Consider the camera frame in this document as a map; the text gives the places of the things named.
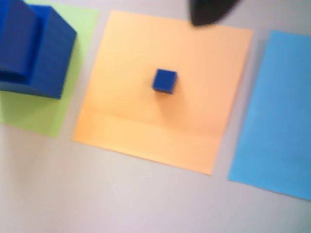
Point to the orange paper square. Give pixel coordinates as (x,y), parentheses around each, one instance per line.
(145,126)

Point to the large blue cube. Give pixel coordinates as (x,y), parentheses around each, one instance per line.
(56,55)

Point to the blue paper square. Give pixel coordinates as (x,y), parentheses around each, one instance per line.
(274,121)

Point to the tiny blue cube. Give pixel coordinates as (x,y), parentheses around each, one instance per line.
(165,80)

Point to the green paper square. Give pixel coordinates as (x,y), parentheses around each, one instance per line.
(36,114)

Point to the medium blue cube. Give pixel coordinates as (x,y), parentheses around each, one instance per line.
(17,36)

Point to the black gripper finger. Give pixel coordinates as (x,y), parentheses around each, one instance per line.
(209,11)

